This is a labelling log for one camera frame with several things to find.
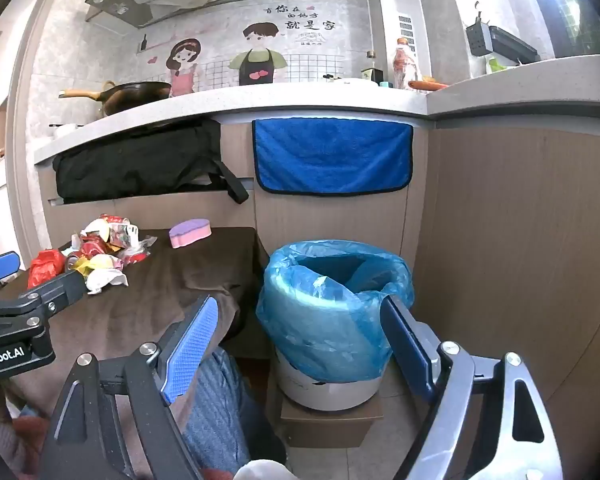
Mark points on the red label plastic bottle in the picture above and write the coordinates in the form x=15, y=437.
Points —
x=405, y=67

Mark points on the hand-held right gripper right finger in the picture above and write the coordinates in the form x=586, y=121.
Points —
x=405, y=350

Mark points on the white trash bin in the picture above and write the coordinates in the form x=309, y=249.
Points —
x=330, y=395

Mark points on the black dish rack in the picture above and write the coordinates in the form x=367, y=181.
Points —
x=512, y=45

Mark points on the clear plastic bag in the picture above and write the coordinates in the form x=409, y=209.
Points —
x=140, y=247

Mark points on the blue towel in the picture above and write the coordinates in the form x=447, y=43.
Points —
x=330, y=155

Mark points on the colourful tissue pack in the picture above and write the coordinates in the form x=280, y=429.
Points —
x=126, y=236

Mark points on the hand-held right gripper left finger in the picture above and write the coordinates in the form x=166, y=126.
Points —
x=192, y=347

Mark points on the black fabric bag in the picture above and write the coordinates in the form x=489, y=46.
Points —
x=135, y=165

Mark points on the white paper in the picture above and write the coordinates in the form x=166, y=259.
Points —
x=105, y=280

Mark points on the black utensil holder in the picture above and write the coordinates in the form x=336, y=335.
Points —
x=478, y=37

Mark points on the cartoon wall sticker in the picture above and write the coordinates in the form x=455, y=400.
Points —
x=260, y=55

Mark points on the red printed can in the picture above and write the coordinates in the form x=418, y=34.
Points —
x=114, y=221

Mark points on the pink and purple sponge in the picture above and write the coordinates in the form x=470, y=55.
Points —
x=190, y=232

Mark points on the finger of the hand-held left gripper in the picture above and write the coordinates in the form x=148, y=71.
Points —
x=0, y=267
x=62, y=290

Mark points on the grey kitchen countertop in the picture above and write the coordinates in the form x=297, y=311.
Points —
x=300, y=100

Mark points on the person's leg in blue trousers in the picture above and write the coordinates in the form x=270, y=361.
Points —
x=225, y=410

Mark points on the orange plastic item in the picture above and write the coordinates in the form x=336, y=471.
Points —
x=425, y=85

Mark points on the brown cardboard box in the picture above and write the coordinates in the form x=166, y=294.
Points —
x=325, y=425

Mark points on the yellow snack packet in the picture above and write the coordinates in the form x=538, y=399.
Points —
x=100, y=261

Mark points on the red plastic bag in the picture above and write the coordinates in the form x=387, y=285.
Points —
x=45, y=267

